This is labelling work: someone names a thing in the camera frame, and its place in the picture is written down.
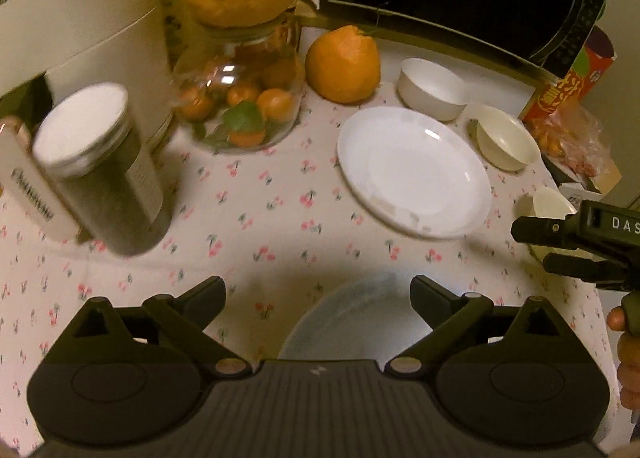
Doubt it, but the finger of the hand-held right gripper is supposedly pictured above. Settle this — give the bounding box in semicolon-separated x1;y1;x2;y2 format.
542;251;627;287
510;214;582;250

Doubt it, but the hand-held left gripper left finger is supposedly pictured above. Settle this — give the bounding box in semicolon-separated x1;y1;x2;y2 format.
74;276;253;381

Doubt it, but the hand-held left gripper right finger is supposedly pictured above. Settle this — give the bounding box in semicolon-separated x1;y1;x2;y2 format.
384;275;562;381

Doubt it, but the small cream bowl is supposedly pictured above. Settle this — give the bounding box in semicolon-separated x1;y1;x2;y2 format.
516;186;593;260

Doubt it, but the white bowl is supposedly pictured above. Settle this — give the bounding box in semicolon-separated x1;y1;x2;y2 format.
397;57;470;123

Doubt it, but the person's right hand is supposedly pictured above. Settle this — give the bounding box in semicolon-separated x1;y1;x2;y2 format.
606;306;640;411

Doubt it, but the plastic bag of kumquats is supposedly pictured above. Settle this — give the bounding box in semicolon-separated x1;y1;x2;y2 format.
529;105;624;195

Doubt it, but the cherry print tablecloth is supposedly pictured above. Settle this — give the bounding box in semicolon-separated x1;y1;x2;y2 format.
0;82;617;458

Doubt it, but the red printed box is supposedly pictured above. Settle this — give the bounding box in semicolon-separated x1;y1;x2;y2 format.
517;25;617;135

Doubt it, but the dark jar with white lid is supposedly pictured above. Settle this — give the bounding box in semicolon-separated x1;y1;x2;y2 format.
32;82;174;258

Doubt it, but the pile of small oranges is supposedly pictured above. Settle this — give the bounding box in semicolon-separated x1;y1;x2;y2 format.
177;45;297;149

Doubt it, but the white labelled box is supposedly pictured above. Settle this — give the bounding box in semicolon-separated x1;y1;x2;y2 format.
0;116;84;242

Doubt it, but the clear glass jar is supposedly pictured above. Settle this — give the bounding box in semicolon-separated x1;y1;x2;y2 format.
171;13;307;155

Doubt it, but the white kitchen appliance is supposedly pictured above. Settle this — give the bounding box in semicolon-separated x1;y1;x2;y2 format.
0;0;187;150

